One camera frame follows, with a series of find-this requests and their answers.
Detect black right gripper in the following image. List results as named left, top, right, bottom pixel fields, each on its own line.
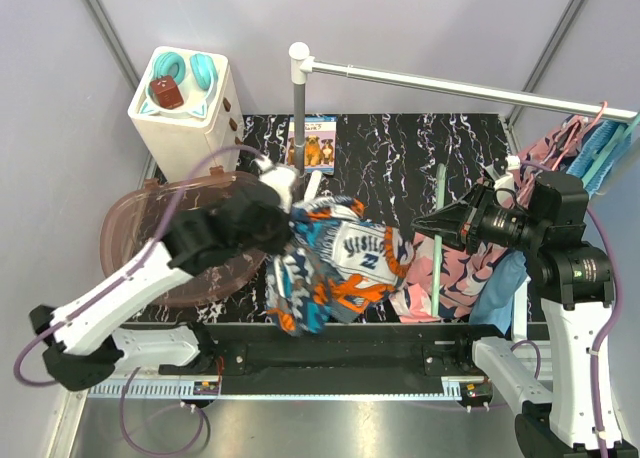
left=412, top=179, right=545, bottom=253

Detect mint green hanger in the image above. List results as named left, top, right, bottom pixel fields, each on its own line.
left=431, top=163, right=446, bottom=318

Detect blue orange patterned shorts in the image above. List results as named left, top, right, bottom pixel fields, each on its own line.
left=266, top=196, right=415, bottom=336

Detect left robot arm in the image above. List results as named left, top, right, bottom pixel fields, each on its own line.
left=30, top=181, right=292, bottom=391

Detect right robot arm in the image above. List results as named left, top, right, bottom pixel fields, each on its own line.
left=412, top=171, right=639, bottom=457

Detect pink patterned shorts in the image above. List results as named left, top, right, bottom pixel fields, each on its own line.
left=390, top=116, right=603, bottom=323

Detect light blue shorts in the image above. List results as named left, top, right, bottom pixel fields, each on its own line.
left=469, top=251, right=528, bottom=334

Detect dog picture book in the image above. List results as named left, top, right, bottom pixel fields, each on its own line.
left=304, top=115, right=337, bottom=176

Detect pink translucent plastic basin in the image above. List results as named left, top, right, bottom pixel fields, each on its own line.
left=100, top=167, right=265, bottom=308

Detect brown cube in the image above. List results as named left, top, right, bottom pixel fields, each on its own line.
left=149, top=75, right=184, bottom=110

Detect teal cat ear headphones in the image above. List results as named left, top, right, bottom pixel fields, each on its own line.
left=138, top=51, right=218, bottom=120

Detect silver clothes rack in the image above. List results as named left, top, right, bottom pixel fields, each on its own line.
left=289, top=42, right=639, bottom=171

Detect blue knitted garment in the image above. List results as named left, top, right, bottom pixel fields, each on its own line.
left=567, top=120, right=631, bottom=196

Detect pink wire hanger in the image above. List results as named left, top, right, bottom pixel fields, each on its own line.
left=551, top=100, right=608, bottom=171

